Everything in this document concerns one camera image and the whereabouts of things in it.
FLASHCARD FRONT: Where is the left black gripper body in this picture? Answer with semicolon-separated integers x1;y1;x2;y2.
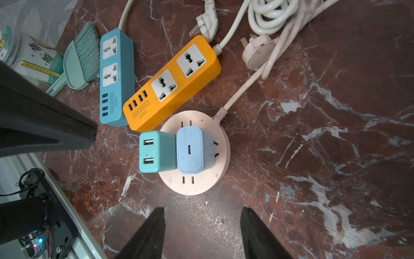
1;63;98;157

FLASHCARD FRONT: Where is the white round socket cable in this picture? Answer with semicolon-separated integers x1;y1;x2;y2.
212;0;340;125

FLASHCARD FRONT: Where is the orange power strip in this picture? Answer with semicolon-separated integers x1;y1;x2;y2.
123;36;222;132

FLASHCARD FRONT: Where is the round pink power socket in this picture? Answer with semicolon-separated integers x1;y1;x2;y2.
159;111;231;195

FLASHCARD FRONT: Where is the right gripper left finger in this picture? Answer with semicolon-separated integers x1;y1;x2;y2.
115;207;166;259

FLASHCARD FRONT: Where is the teal power strip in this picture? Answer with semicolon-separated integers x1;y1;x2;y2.
100;28;135;127

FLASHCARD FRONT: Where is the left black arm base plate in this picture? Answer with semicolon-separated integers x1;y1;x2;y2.
18;168;78;259

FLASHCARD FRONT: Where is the green tape roll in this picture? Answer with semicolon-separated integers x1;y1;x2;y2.
1;26;64;85

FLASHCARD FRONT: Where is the blue charger plug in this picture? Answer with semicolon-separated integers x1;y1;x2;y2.
176;126;215;174

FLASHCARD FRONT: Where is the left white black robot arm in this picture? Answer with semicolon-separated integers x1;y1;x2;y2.
1;63;98;244

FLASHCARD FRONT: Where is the teal charger plug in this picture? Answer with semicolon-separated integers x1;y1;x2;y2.
139;131;177;173

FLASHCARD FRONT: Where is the white orange strip cable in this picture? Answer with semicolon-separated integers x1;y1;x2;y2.
211;0;300;55

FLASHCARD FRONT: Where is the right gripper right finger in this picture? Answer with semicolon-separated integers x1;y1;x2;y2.
240;207;293;259

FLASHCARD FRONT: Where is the aluminium front rail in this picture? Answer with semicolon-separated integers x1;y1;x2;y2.
1;153;106;259

